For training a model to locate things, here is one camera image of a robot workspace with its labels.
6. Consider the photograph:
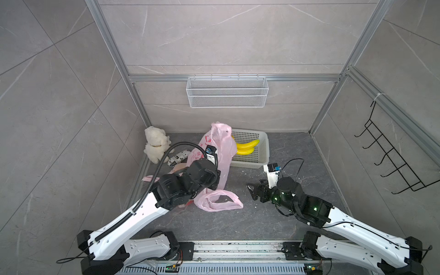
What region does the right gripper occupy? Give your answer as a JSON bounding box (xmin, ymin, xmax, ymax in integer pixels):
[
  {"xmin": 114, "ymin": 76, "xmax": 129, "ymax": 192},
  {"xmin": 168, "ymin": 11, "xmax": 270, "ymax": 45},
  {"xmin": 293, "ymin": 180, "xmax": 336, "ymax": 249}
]
[{"xmin": 245, "ymin": 178, "xmax": 296, "ymax": 214}]

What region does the pink printed plastic bag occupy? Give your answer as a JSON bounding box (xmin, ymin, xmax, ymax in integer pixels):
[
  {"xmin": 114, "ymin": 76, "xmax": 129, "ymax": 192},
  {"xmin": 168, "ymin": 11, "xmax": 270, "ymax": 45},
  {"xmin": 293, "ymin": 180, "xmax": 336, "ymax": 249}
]
[{"xmin": 141, "ymin": 163, "xmax": 193, "ymax": 207}]

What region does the plain pink plastic bag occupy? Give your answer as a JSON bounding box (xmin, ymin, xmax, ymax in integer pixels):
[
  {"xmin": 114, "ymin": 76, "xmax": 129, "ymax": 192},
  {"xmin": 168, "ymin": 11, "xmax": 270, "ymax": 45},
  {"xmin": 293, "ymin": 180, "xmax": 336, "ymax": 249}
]
[{"xmin": 194, "ymin": 122, "xmax": 244, "ymax": 212}]

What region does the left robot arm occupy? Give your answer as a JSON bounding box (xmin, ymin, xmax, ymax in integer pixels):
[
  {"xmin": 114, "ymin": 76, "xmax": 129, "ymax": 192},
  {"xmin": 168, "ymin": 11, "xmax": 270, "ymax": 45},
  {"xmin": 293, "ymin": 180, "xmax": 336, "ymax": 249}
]
[{"xmin": 77, "ymin": 158, "xmax": 221, "ymax": 275}]

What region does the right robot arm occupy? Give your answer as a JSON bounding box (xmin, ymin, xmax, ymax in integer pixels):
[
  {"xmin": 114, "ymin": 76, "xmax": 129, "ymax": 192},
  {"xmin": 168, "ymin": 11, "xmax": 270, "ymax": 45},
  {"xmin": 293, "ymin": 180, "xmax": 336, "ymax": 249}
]
[{"xmin": 247, "ymin": 177, "xmax": 424, "ymax": 275}]

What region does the bright yellow banana bunch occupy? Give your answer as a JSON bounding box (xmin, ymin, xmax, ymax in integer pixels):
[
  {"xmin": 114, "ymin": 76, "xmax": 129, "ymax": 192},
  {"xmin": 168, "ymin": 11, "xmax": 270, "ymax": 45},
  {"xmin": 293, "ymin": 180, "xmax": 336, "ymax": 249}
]
[{"xmin": 236, "ymin": 140, "xmax": 260, "ymax": 155}]

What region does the white plastic basket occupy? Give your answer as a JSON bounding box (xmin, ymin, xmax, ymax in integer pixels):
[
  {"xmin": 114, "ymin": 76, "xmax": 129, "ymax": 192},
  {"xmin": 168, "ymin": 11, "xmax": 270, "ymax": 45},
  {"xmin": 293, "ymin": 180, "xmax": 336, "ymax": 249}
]
[{"xmin": 231, "ymin": 129, "xmax": 270, "ymax": 169}]

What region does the white teddy bear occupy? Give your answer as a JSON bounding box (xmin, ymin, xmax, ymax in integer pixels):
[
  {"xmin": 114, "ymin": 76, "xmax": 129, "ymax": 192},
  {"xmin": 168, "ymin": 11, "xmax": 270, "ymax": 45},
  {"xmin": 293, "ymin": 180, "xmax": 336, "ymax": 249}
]
[{"xmin": 144, "ymin": 126, "xmax": 171, "ymax": 165}]

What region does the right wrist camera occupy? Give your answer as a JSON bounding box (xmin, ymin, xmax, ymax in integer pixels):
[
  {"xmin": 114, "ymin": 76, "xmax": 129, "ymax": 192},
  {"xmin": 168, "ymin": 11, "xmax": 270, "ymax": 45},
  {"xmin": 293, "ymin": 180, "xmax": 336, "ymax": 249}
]
[{"xmin": 263, "ymin": 163, "xmax": 281, "ymax": 189}]

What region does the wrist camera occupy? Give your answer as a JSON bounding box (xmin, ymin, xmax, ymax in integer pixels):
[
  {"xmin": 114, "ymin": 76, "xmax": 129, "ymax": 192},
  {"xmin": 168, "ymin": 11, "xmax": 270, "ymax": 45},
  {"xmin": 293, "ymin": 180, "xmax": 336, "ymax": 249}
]
[
  {"xmin": 205, "ymin": 145, "xmax": 218, "ymax": 167},
  {"xmin": 263, "ymin": 163, "xmax": 281, "ymax": 189}
]

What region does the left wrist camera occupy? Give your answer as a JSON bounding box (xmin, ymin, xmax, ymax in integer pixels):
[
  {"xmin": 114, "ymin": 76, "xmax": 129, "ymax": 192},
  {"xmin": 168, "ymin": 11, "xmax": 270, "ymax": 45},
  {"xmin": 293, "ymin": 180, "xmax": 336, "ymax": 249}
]
[{"xmin": 205, "ymin": 145, "xmax": 218, "ymax": 167}]

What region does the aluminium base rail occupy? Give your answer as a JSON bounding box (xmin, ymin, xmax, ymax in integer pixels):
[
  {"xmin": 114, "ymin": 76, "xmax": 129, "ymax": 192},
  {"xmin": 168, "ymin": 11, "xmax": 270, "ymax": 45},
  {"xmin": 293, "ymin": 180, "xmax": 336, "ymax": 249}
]
[{"xmin": 90, "ymin": 239, "xmax": 384, "ymax": 275}]

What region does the white wire wall basket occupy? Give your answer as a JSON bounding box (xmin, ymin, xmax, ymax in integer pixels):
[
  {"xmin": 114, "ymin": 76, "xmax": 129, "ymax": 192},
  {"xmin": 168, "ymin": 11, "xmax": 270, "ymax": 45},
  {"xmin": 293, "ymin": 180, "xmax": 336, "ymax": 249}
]
[{"xmin": 186, "ymin": 77, "xmax": 269, "ymax": 108}]

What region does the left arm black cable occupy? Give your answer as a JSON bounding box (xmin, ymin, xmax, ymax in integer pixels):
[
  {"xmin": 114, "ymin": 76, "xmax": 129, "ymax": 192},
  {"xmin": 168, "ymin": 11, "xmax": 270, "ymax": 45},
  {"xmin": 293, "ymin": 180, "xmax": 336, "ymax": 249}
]
[{"xmin": 55, "ymin": 141, "xmax": 209, "ymax": 265}]

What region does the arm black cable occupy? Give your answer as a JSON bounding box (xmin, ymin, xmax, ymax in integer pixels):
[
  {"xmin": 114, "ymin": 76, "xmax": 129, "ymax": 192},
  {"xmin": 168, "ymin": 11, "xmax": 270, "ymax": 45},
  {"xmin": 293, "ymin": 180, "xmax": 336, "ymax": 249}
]
[
  {"xmin": 276, "ymin": 157, "xmax": 433, "ymax": 262},
  {"xmin": 55, "ymin": 141, "xmax": 209, "ymax": 265}
]

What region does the black wire hook rack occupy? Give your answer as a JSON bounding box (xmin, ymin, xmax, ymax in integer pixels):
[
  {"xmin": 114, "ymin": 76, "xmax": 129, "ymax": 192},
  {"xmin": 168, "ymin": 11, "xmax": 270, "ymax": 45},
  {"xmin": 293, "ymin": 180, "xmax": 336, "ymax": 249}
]
[{"xmin": 354, "ymin": 101, "xmax": 440, "ymax": 195}]

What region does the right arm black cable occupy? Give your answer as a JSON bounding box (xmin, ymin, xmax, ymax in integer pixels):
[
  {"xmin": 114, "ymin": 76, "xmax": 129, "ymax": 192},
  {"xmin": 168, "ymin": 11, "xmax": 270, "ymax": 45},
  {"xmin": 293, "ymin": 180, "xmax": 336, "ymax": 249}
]
[{"xmin": 276, "ymin": 157, "xmax": 433, "ymax": 262}]

